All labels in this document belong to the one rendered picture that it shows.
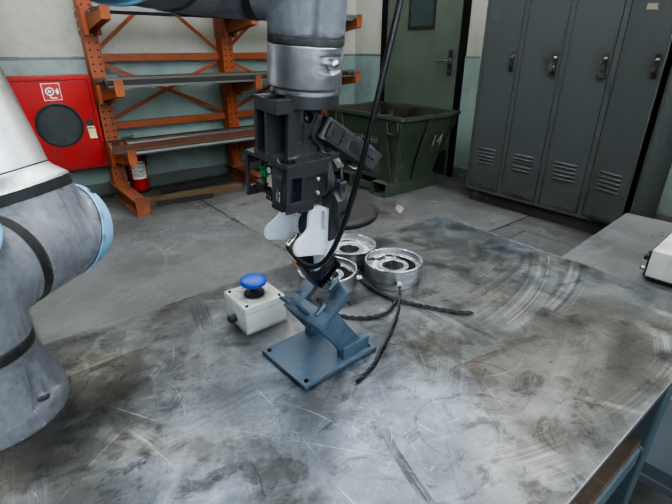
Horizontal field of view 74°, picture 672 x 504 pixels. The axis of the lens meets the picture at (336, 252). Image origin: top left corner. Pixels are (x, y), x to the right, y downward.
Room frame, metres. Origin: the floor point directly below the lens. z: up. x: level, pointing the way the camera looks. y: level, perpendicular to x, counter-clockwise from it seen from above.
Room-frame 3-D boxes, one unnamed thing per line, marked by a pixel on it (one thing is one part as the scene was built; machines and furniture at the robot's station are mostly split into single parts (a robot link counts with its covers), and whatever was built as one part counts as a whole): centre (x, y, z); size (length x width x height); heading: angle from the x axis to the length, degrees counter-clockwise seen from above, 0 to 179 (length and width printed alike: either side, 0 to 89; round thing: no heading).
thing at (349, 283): (0.70, 0.01, 0.82); 0.10 x 0.10 x 0.04
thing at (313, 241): (0.48, 0.03, 0.99); 0.06 x 0.03 x 0.09; 136
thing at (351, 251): (0.81, -0.03, 0.82); 0.10 x 0.10 x 0.04
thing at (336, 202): (0.49, 0.01, 1.03); 0.05 x 0.02 x 0.09; 46
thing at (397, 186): (4.20, -0.48, 0.35); 1.04 x 0.74 x 0.70; 38
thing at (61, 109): (3.71, 2.04, 0.50); 0.91 x 0.24 x 1.00; 128
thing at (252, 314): (0.61, 0.13, 0.82); 0.08 x 0.07 x 0.05; 128
